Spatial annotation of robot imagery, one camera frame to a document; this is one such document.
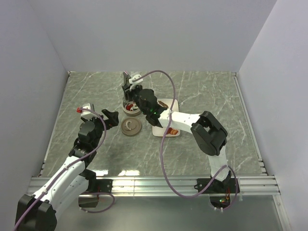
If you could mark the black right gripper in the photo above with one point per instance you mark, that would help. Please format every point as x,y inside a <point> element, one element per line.
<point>127,94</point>

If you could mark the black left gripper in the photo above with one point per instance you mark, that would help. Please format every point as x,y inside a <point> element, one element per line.
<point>112,120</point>

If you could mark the red cooked shrimp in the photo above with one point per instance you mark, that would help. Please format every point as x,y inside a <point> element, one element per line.
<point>129,106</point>

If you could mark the steel serving tongs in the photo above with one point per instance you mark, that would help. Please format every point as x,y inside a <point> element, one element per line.
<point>126,77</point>

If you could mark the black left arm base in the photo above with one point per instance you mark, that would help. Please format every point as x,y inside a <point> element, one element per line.
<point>95,186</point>

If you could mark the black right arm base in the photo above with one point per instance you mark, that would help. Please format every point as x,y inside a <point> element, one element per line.
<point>220,193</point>

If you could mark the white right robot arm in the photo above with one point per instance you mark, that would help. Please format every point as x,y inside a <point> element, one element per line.
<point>209,134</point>

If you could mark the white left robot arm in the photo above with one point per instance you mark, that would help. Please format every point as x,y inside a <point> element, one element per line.
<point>41,210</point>

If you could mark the round steel lunch box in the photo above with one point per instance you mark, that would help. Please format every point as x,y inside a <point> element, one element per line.
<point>136,111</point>

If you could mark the brown round lunch box lid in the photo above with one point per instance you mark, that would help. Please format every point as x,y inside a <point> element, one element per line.
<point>131,126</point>

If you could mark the grey raw shrimp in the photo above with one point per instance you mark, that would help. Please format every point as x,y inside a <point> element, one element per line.
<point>163,104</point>

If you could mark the glazed red meat strip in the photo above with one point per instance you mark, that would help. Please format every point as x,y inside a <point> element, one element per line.
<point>172,131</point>

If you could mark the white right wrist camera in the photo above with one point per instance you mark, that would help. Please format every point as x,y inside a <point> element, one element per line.
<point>135,78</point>

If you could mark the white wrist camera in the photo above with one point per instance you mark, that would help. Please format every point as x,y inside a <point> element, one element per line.
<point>86,111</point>
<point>135,78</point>

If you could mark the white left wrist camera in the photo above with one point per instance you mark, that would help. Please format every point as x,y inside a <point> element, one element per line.
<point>86,111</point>

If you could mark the aluminium front frame rail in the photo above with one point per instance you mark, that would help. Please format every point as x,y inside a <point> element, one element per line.
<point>130,186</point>

